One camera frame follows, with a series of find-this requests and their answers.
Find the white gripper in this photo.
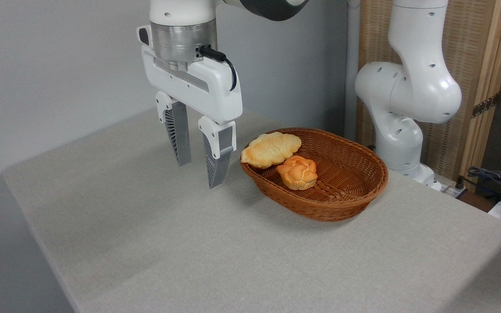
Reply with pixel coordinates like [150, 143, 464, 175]
[137, 25, 243, 189]

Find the pale braided bread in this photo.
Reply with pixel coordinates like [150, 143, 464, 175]
[240, 132, 302, 169]

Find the round orange bread roll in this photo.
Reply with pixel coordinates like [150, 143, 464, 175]
[276, 156, 318, 191]

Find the brown woven wicker basket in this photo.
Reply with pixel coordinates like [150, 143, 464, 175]
[240, 127, 389, 222]

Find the wooden rattan folding screen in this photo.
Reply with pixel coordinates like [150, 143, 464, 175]
[357, 0, 501, 192]

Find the dark metal screen hinge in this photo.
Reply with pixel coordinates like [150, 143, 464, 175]
[471, 93, 500, 119]

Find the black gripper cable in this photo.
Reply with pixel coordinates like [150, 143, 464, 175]
[198, 45, 237, 92]

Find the bundle of dark cables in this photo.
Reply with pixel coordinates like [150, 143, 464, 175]
[458, 166, 501, 206]

